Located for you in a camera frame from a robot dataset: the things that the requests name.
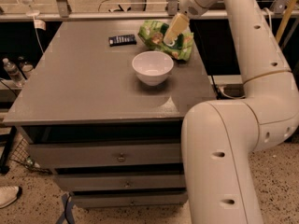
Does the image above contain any white ceramic bowl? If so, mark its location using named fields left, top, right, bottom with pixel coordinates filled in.
left=132, top=51, right=174, bottom=86

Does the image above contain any middle grey drawer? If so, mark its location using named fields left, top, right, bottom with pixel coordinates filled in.
left=54, top=173, right=186, bottom=191

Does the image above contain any wire mesh basket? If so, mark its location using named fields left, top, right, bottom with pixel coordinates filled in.
left=9, top=138, right=51, bottom=175

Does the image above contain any clear plastic water bottle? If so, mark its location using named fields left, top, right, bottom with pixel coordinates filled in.
left=3, top=58, right=25, bottom=88

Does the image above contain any black cable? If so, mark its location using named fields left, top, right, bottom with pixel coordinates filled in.
left=190, top=19, right=222, bottom=100

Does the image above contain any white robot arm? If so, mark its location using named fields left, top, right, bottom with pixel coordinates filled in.
left=165, top=0, right=299, bottom=224

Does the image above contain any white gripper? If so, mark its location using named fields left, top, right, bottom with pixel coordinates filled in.
left=164, top=0, right=218, bottom=45

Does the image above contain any dark blue snack bar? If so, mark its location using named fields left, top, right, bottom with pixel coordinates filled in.
left=108, top=35, right=136, bottom=47

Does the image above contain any yellow ladder stand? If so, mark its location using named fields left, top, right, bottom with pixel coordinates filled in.
left=276, top=0, right=297, bottom=42

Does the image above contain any top grey drawer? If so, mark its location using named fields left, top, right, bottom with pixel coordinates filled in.
left=29, top=140, right=181, bottom=169

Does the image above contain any metal railing frame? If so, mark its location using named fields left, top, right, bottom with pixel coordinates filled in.
left=0, top=0, right=299, bottom=23

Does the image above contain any white desk lamp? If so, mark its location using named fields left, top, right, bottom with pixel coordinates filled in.
left=20, top=0, right=40, bottom=18

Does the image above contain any grey drawer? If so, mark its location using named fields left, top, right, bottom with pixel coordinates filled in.
left=54, top=173, right=186, bottom=191
left=72, top=190, right=188, bottom=209
left=29, top=140, right=181, bottom=169

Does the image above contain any bottom grey drawer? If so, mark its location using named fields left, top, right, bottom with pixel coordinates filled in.
left=72, top=190, right=188, bottom=209

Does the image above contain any white cable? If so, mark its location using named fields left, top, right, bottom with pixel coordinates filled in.
left=218, top=84, right=246, bottom=101

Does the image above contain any grey drawer cabinet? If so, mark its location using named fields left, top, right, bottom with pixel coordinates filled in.
left=4, top=20, right=215, bottom=197

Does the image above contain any green rice chip bag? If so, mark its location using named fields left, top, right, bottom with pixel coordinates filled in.
left=138, top=20, right=193, bottom=61

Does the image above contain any white shoe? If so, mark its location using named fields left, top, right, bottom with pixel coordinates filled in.
left=0, top=186, right=21, bottom=208

